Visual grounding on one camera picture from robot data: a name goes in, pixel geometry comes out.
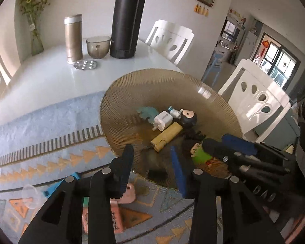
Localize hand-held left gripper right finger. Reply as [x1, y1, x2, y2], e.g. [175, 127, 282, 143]
[170, 145, 286, 244]

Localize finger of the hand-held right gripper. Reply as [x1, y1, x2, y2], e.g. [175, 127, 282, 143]
[222, 133, 290, 161]
[202, 138, 286, 176]

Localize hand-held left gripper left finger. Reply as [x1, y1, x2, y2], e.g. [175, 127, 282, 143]
[18, 144, 135, 244]

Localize green toy figure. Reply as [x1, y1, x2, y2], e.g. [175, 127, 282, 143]
[182, 142, 220, 173]

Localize pink oval toy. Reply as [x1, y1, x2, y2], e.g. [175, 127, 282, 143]
[118, 183, 136, 204]

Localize black figure toy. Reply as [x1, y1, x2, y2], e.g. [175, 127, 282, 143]
[183, 130, 206, 143]

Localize pink printed box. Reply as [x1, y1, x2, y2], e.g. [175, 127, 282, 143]
[83, 199, 125, 234]

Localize beige rectangular case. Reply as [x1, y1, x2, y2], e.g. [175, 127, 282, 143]
[150, 122, 183, 151]

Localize white charger plug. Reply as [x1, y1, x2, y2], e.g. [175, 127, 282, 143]
[152, 110, 174, 132]

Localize pale blue toy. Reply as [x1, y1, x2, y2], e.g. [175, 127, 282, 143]
[137, 106, 159, 124]

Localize blue rectangular stick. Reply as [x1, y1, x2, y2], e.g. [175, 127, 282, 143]
[43, 173, 79, 197]

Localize amber ribbed glass bowl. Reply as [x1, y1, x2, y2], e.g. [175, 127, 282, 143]
[100, 69, 244, 188]

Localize clear plastic lid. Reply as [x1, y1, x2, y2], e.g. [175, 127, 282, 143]
[22, 184, 38, 209]

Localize white chair with oval holes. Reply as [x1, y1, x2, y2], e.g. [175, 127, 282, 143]
[0, 53, 13, 88]
[217, 58, 293, 135]
[145, 20, 195, 66]

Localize blue patterned woven table mat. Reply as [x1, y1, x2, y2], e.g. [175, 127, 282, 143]
[0, 90, 244, 244]

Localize blue stool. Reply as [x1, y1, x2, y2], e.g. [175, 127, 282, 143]
[202, 52, 227, 87]

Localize dark framed glass door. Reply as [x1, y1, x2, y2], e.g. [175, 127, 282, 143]
[254, 32, 302, 89]

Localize tall white cabinet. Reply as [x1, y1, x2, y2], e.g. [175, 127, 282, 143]
[241, 29, 260, 64]

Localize red knot ornament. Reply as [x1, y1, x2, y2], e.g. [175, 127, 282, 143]
[261, 39, 271, 54]

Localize round metal strainer disc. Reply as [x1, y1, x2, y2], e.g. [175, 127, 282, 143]
[74, 59, 99, 70]

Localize grey glass cup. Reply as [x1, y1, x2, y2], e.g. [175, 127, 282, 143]
[86, 36, 112, 59]

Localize orange hanging tassels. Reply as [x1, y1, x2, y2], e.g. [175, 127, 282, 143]
[193, 3, 209, 17]

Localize gold thermos tumbler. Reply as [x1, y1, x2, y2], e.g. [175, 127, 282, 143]
[64, 14, 83, 64]

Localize large black vacuum flask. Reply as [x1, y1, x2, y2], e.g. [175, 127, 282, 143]
[110, 0, 147, 59]

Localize glass vase with flowers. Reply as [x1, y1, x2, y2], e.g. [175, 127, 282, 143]
[16, 0, 59, 56]

